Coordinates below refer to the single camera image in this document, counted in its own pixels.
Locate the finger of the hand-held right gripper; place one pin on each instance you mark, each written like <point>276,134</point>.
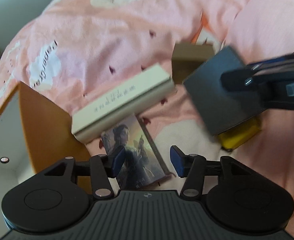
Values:
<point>279,60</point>
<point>237,80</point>

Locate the small gold box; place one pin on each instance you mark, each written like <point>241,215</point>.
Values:
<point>187,60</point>

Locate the dark grey book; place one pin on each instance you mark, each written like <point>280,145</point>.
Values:
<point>212,100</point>

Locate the pink printed blanket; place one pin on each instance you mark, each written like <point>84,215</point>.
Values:
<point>111,30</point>

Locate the illustrated cover book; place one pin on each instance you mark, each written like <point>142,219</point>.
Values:
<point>136,150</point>

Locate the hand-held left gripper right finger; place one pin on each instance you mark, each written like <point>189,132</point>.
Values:
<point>177,161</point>

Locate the cream white book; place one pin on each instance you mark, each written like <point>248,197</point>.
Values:
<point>119,105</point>

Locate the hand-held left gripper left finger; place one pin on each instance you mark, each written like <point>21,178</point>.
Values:
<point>118,161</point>

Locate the orange cardboard box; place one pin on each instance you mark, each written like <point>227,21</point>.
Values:
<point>49,130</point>

